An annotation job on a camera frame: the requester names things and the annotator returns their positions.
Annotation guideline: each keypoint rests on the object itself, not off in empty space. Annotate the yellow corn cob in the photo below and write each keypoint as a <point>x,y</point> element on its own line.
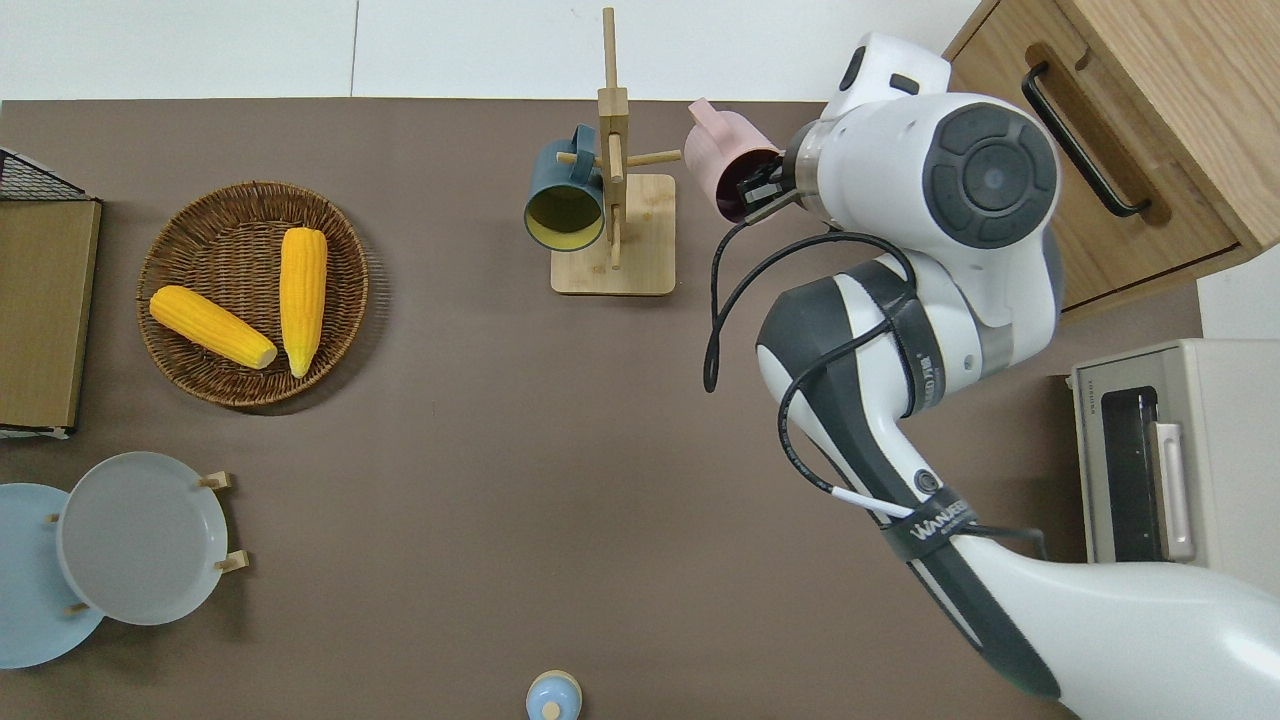
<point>303,290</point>
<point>210,325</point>

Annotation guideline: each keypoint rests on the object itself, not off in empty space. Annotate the brown table mat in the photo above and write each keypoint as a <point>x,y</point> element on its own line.
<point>500,450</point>

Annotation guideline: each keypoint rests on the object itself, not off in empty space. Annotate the brown wicker basket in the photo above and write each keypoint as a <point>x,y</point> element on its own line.
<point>200,250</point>

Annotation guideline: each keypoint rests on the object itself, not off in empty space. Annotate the pink mug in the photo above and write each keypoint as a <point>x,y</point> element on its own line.
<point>715,145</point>

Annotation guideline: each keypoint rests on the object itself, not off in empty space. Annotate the light blue plate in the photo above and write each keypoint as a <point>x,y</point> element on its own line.
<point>30,590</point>

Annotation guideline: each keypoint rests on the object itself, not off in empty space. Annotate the blue service bell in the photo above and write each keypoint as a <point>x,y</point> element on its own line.
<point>553,698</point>

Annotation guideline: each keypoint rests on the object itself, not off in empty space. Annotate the wooden mug rack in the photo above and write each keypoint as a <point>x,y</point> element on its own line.
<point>625,260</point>

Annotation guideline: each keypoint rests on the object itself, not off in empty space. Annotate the large wooden box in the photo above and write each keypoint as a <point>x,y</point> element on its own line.
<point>1200,100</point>

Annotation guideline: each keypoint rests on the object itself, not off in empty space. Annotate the dark blue mug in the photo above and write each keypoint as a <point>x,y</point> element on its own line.
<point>555,170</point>

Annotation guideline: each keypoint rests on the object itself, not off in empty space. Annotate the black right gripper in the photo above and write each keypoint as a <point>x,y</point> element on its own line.
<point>785,180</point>

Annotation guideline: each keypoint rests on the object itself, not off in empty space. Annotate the white toaster oven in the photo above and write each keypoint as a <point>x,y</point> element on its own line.
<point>1230,450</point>

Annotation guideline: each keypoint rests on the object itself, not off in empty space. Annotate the grey plate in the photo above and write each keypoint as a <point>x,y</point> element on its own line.
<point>140,535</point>

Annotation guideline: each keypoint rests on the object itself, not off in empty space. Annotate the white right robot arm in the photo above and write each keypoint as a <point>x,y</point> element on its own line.
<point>990,180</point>

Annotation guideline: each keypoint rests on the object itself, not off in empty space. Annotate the wooden plate rack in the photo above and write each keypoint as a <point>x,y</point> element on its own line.
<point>232,562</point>

